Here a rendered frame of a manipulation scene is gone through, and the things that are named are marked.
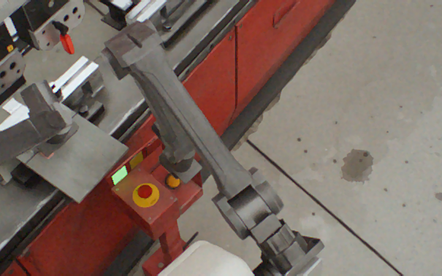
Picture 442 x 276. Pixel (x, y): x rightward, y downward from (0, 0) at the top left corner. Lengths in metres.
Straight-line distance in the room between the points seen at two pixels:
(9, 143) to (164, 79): 0.32
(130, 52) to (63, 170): 0.53
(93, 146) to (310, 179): 1.27
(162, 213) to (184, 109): 0.64
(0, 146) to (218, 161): 0.39
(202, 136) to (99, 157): 0.48
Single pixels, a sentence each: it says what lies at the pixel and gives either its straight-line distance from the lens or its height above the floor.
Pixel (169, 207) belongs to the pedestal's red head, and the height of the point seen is 0.77.
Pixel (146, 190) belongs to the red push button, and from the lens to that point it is 1.72.
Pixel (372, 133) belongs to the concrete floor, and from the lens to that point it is 2.80.
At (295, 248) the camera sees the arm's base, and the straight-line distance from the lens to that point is 1.19.
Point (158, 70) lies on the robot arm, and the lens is 1.12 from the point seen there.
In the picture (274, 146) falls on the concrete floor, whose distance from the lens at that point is 2.71.
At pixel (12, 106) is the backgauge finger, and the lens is 1.70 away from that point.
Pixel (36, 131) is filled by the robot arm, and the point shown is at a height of 1.28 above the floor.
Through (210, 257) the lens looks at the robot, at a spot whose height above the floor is 1.36.
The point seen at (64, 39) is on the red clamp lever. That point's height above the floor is 1.21.
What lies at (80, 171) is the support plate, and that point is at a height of 1.00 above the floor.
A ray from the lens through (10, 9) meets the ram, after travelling 1.42.
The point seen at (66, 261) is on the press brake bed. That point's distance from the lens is 1.99.
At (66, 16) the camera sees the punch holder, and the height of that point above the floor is 1.22.
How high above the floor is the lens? 2.33
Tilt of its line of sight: 58 degrees down
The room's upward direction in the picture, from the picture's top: 2 degrees counter-clockwise
